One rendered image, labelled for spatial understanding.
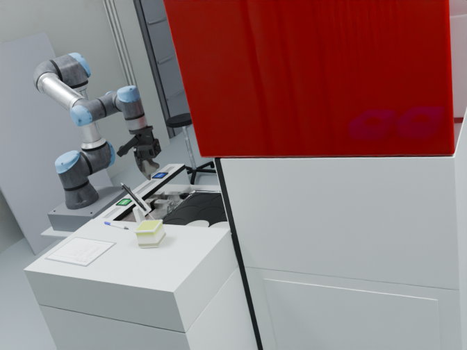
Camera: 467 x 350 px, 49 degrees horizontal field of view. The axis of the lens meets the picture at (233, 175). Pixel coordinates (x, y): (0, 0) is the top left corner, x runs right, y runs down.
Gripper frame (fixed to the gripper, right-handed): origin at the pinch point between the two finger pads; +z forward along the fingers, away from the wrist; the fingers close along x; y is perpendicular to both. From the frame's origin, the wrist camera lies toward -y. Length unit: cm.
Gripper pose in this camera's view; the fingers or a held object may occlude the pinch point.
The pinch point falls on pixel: (147, 177)
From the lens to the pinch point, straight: 199.5
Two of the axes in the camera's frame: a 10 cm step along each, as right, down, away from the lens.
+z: 2.0, 9.1, 3.7
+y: 9.6, -1.1, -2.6
